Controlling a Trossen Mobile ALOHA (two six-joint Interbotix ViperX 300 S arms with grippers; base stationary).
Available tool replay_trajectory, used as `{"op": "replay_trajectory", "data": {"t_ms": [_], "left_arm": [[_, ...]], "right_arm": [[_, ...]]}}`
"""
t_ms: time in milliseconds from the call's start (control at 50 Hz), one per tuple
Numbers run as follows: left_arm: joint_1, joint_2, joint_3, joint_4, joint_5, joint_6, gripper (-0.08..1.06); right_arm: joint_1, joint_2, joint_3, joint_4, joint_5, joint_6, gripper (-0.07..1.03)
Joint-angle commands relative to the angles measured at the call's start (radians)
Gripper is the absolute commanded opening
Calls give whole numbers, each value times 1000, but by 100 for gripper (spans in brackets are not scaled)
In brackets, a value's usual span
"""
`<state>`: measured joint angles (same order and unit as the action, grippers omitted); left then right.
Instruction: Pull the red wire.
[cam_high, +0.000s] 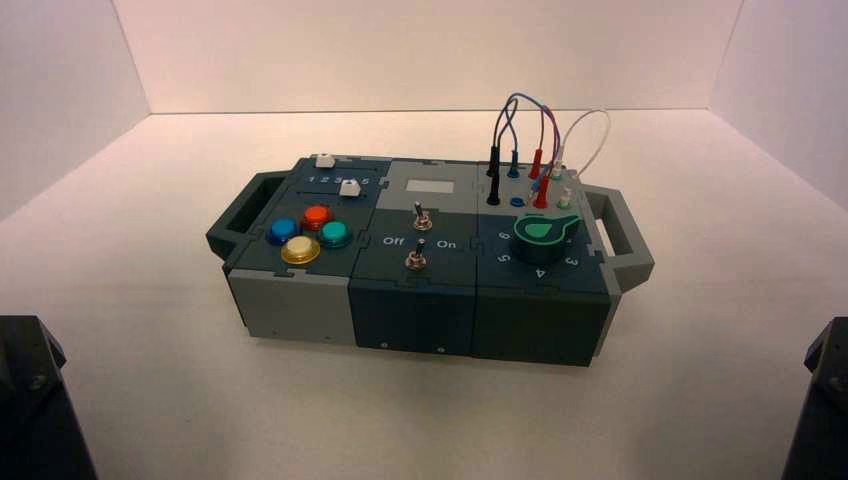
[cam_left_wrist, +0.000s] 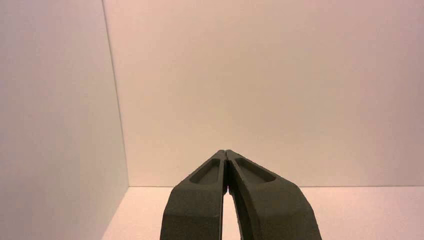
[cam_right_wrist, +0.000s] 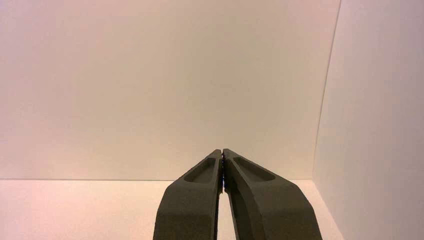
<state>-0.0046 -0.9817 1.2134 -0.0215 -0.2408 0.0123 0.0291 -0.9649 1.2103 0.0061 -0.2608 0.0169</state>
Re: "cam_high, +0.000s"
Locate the red-orange push button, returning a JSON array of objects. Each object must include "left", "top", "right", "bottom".
[{"left": 301, "top": 203, "right": 334, "bottom": 232}]

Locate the yellow push button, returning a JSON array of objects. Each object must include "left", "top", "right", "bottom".
[{"left": 280, "top": 235, "right": 323, "bottom": 267}]

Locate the blue jumper wire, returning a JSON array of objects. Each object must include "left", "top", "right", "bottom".
[{"left": 503, "top": 91, "right": 565, "bottom": 202}]

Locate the blue push button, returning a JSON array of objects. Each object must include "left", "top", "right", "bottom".
[{"left": 266, "top": 217, "right": 303, "bottom": 247}]

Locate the white jumper wire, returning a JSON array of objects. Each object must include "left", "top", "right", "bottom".
[{"left": 552, "top": 108, "right": 613, "bottom": 211}]

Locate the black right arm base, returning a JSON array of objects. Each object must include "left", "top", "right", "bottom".
[{"left": 780, "top": 315, "right": 848, "bottom": 480}]

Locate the teal push button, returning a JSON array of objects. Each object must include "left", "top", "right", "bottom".
[{"left": 317, "top": 220, "right": 354, "bottom": 250}]

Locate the red jumper wire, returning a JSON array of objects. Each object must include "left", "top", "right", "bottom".
[{"left": 525, "top": 103, "right": 555, "bottom": 211}]

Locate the black jumper wire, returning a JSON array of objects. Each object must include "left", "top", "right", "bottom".
[{"left": 484, "top": 94, "right": 522, "bottom": 207}]

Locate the green rotary knob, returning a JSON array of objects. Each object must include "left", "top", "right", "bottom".
[{"left": 513, "top": 213, "right": 585, "bottom": 268}]

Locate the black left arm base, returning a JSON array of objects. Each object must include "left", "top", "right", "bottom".
[{"left": 0, "top": 314, "right": 100, "bottom": 480}]

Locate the grey and teal control box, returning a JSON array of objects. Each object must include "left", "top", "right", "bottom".
[{"left": 205, "top": 153, "right": 656, "bottom": 368}]

